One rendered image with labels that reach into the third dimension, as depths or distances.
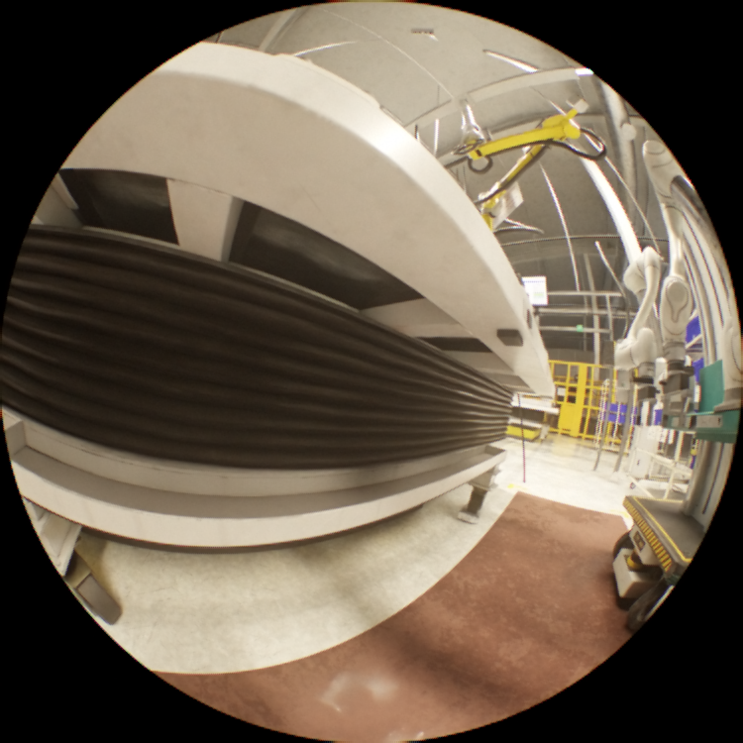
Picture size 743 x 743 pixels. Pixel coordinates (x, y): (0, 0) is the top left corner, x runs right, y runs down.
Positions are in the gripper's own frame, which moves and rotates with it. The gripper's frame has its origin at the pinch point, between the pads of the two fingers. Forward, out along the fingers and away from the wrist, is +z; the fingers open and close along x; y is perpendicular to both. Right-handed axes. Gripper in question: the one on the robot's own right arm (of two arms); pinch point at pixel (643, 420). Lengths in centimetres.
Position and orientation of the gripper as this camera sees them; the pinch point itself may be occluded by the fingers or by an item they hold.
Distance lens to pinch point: 115.9
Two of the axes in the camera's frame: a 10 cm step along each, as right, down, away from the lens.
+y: 6.8, 1.0, -7.2
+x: 7.0, 1.8, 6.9
